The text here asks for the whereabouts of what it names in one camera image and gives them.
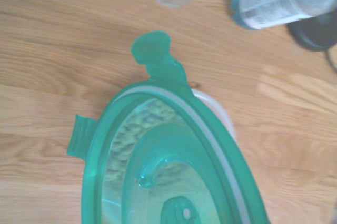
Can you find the clear plastic food container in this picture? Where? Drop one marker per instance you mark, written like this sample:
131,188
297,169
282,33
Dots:
218,113

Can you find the hint water bottle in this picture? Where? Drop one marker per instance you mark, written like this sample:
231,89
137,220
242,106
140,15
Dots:
279,3

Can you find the black kettle base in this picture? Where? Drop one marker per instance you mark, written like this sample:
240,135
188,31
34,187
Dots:
316,34

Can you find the green round container lid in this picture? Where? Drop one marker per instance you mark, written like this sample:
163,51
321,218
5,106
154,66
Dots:
168,150

